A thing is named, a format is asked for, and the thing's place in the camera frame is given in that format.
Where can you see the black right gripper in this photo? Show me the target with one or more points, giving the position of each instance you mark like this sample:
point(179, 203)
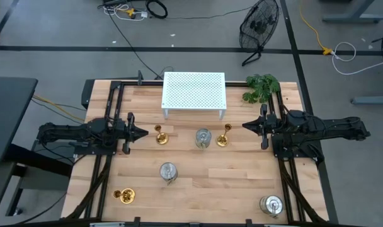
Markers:
point(267, 126)

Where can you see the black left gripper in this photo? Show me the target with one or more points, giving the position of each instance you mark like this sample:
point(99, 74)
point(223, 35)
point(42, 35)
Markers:
point(128, 132)

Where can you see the short brass candlestick holder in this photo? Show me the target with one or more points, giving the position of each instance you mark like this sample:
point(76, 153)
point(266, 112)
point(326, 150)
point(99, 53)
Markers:
point(127, 196)
point(162, 138)

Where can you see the tall brass candlestick holder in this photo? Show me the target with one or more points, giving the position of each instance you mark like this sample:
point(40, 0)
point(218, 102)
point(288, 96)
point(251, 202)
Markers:
point(222, 141)

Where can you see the silver scented candle tin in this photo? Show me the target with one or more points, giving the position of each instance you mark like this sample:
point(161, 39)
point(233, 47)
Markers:
point(271, 205)
point(203, 137)
point(168, 171)

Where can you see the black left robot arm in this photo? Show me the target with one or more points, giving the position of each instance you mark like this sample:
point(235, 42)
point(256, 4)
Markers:
point(68, 132)

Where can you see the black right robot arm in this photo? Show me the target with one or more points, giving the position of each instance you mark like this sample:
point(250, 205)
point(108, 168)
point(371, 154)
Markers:
point(336, 126)

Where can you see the green potted plant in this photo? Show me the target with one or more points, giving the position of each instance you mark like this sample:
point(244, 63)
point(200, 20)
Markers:
point(257, 94)

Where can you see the white perforated metal shelf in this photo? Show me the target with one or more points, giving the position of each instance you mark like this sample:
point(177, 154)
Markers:
point(185, 97)

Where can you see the silver metal bar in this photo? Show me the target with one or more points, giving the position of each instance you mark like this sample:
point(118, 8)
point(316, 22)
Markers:
point(276, 225)
point(106, 225)

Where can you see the black floor fan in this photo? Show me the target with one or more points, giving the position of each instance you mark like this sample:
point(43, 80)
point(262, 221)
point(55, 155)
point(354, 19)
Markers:
point(257, 25)

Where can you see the white power adapter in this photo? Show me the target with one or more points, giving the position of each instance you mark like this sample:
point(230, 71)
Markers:
point(144, 14)

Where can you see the yellow power plug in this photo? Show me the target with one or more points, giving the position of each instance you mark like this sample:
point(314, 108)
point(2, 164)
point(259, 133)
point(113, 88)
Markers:
point(130, 12)

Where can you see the grey desk foot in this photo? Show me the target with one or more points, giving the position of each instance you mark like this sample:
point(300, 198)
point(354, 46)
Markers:
point(374, 100)

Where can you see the dark grey desk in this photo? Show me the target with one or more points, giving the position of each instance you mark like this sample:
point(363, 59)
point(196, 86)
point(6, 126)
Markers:
point(9, 119)

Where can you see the black power strip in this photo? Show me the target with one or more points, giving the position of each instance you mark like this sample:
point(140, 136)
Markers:
point(114, 2)

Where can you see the grey desk leg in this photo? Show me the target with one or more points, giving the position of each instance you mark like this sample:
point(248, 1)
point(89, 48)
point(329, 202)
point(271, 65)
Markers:
point(352, 19)

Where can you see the black clamp bracket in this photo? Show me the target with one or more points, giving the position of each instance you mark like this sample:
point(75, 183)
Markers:
point(140, 78)

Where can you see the black aluminium table frame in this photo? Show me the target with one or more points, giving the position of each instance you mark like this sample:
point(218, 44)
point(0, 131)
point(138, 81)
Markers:
point(286, 189)

